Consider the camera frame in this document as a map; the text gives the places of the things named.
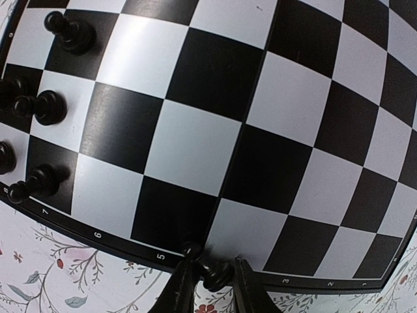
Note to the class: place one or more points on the black white chessboard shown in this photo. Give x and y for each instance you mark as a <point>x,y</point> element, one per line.
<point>228,130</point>

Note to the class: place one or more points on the floral patterned table mat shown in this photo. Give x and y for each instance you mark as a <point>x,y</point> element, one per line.
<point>81,274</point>

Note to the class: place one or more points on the black corner pawn piece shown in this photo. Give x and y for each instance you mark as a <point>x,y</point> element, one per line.
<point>42,182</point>

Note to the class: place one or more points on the black rook chess piece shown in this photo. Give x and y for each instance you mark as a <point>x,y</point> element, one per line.
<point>8,158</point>

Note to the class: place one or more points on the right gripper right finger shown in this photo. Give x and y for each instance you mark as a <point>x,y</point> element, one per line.
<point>249,293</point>

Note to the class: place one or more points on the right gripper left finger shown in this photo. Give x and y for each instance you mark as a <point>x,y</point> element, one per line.
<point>178,294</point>

